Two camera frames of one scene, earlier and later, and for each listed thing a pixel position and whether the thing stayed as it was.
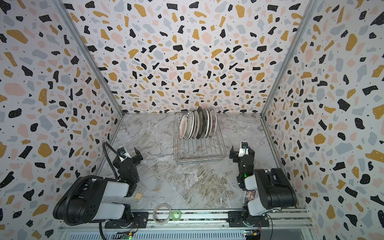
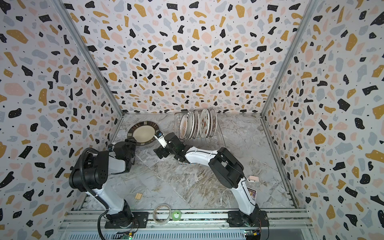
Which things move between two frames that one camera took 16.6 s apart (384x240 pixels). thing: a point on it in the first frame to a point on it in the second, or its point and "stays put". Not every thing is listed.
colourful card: [250, 195] stays put
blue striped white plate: [190, 125] stays put
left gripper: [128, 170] to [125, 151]
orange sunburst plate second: [196, 125] stays put
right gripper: [242, 157] to [163, 150]
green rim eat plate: [205, 123] stays put
